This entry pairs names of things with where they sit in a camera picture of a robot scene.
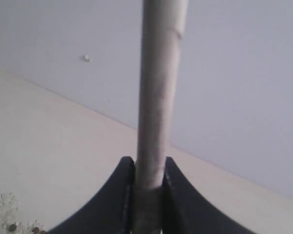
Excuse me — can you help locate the wooden paint brush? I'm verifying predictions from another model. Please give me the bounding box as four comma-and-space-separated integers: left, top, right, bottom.
132, 0, 188, 234

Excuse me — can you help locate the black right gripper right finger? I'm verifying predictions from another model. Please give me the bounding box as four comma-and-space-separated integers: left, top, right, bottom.
162, 157, 253, 234

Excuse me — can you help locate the red beans and rice pile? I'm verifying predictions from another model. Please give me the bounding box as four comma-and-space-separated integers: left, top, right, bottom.
0, 192, 47, 234

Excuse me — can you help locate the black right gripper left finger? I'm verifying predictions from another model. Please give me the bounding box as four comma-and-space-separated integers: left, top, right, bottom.
47, 156, 135, 234

